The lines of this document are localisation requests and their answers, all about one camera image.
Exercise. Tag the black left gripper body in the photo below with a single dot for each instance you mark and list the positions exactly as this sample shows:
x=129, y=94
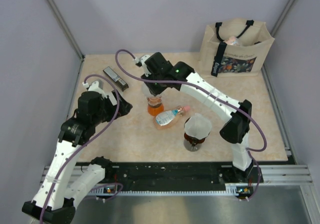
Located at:
x=110, y=110

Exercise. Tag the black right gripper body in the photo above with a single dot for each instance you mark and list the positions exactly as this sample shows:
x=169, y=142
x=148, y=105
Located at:
x=155, y=88

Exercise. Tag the white paper coffee filter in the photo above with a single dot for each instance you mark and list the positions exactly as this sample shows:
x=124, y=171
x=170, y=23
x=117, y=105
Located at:
x=198, y=126

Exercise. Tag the clear glass dripper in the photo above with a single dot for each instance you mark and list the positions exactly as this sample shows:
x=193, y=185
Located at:
x=154, y=100

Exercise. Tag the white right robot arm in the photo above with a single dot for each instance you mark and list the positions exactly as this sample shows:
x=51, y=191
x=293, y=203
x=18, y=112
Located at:
x=160, y=74

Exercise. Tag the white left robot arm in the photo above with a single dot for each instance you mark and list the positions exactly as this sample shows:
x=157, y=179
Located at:
x=57, y=199

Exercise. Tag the amber glass coffee dripper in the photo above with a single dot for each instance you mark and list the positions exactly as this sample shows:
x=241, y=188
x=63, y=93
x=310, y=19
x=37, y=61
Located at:
x=192, y=144

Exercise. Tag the orange liquid glass carafe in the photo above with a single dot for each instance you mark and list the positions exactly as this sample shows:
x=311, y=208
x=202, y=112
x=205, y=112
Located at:
x=154, y=110

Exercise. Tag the baby oil bottle pink cap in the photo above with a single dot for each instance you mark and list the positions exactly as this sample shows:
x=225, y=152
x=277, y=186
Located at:
x=169, y=118

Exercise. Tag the black rectangular box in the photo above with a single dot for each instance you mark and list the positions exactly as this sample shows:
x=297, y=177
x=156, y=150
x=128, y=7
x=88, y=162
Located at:
x=118, y=81

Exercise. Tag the beige canvas tote bag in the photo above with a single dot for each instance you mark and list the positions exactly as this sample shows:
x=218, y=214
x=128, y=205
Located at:
x=218, y=59

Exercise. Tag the pink item in bag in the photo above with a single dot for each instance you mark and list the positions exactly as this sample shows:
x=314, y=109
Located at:
x=232, y=40

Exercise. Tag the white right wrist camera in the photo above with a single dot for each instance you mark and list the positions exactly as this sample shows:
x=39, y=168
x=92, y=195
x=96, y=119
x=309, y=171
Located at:
x=140, y=61

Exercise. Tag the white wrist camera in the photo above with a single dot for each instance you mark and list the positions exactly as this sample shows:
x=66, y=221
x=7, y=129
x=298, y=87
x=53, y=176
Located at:
x=140, y=61
x=96, y=86

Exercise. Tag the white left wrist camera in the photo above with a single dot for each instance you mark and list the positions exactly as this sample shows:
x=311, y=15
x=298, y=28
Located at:
x=96, y=86

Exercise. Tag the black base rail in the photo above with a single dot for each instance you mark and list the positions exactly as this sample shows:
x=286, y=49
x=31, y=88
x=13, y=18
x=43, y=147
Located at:
x=178, y=176

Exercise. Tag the aluminium front rail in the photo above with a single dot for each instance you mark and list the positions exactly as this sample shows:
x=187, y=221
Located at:
x=268, y=175

